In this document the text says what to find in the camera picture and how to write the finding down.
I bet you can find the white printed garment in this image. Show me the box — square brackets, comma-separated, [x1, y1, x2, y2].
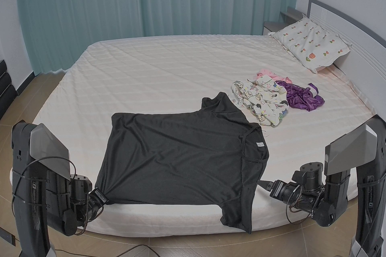
[231, 74, 289, 127]

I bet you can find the bed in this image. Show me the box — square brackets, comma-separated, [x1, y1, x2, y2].
[30, 0, 386, 241]

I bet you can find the black T-shirt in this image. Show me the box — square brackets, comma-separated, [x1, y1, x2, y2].
[94, 92, 270, 235]

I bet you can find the black cable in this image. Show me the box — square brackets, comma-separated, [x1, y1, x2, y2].
[285, 203, 317, 224]
[11, 156, 77, 211]

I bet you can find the white printed pillow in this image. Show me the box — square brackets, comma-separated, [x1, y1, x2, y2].
[268, 13, 353, 74]

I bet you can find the pink garment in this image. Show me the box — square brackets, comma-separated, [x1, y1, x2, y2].
[256, 68, 293, 85]

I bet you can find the purple garment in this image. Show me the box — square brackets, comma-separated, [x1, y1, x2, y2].
[276, 80, 326, 112]

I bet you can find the grey bedside table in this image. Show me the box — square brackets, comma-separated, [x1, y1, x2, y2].
[263, 6, 308, 36]

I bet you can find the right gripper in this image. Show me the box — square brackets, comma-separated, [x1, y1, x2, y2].
[269, 180, 297, 205]

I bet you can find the black chest of drawers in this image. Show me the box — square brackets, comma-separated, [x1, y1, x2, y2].
[0, 59, 16, 121]

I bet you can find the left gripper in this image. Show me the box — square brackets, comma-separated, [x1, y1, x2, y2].
[87, 187, 109, 214]

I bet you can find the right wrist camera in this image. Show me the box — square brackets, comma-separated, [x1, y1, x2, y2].
[291, 171, 303, 188]

